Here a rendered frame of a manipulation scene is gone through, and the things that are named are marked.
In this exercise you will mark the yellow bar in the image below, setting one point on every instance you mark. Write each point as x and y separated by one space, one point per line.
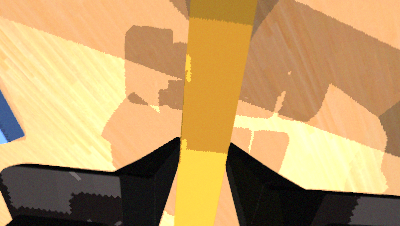
218 42

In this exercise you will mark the blue rectangular block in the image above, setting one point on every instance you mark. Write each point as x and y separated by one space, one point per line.
10 129

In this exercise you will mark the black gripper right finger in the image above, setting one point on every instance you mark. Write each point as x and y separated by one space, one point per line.
263 197

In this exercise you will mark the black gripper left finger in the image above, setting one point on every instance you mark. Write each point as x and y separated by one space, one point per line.
134 195

